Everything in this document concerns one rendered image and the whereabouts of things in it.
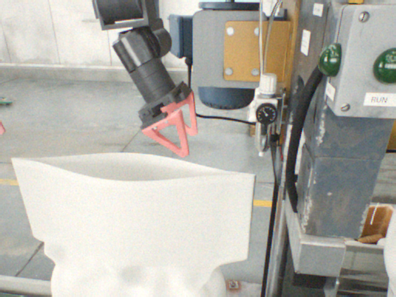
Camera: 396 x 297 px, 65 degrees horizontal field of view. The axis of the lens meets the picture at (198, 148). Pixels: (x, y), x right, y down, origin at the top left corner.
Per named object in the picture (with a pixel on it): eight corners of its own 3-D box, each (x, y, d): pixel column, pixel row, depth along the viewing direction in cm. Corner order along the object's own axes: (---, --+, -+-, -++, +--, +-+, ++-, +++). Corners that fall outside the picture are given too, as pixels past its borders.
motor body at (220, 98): (193, 111, 79) (192, 1, 68) (201, 95, 92) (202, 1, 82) (254, 114, 77) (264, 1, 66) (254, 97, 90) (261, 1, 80)
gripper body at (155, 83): (188, 89, 56) (167, 51, 54) (177, 104, 47) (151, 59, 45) (158, 104, 58) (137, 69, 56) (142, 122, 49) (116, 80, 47)
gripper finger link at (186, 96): (211, 123, 61) (187, 80, 58) (207, 136, 54) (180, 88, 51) (182, 138, 63) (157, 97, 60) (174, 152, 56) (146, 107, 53)
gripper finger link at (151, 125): (207, 136, 54) (180, 88, 51) (202, 153, 48) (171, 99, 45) (174, 151, 56) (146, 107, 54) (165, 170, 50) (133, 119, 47)
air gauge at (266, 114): (254, 124, 54) (256, 104, 53) (254, 121, 56) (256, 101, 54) (276, 125, 54) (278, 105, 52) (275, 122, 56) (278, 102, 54)
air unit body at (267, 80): (251, 162, 58) (258, 77, 51) (251, 151, 62) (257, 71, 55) (276, 163, 57) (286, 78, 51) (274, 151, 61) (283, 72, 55)
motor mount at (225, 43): (192, 87, 72) (191, 11, 65) (196, 81, 78) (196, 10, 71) (319, 92, 68) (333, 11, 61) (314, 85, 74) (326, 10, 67)
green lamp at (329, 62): (319, 80, 28) (324, 44, 26) (312, 73, 30) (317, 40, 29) (349, 81, 27) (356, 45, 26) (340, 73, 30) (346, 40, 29)
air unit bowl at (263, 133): (254, 153, 59) (256, 122, 56) (253, 146, 61) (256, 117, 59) (270, 154, 58) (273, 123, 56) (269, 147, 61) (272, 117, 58)
